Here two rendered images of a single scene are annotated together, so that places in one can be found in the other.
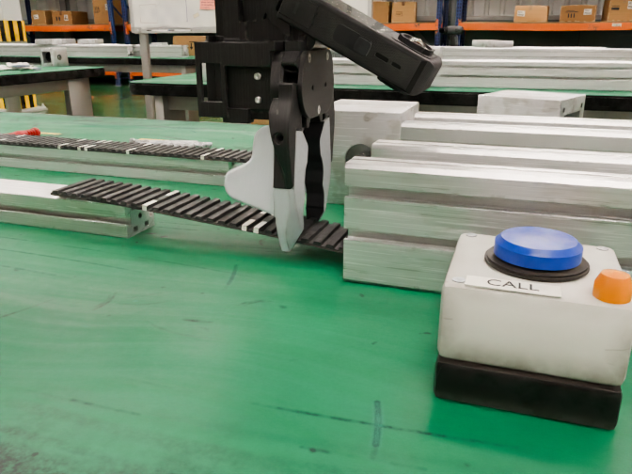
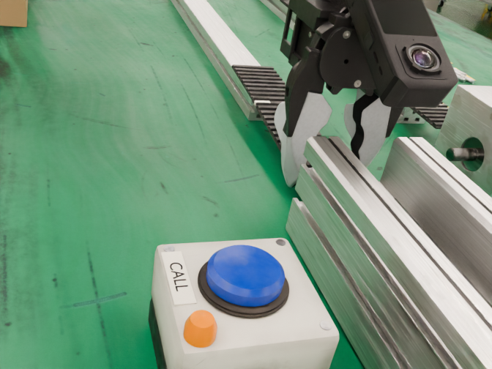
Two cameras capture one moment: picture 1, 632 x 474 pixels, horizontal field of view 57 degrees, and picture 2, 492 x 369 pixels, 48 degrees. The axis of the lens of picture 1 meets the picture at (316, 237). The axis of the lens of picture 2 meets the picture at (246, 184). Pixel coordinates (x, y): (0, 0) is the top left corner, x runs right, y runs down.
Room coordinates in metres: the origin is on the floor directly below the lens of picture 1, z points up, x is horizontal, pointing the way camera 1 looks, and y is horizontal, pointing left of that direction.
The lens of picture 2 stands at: (0.11, -0.27, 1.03)
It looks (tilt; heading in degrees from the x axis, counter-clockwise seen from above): 31 degrees down; 49
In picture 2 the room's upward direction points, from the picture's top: 11 degrees clockwise
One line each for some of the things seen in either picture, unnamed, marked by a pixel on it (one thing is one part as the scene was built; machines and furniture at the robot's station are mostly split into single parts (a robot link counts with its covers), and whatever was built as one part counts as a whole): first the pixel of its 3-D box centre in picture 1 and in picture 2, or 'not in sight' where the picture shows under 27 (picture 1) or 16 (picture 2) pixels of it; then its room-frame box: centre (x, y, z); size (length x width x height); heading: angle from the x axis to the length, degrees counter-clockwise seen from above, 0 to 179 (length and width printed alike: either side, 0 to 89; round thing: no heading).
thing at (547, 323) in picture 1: (528, 308); (250, 323); (0.27, -0.11, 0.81); 0.10 x 0.08 x 0.06; 161
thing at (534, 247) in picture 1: (536, 255); (244, 279); (0.26, -0.11, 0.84); 0.04 x 0.04 x 0.02
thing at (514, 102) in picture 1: (524, 134); not in sight; (0.73, -0.26, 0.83); 0.11 x 0.10 x 0.10; 140
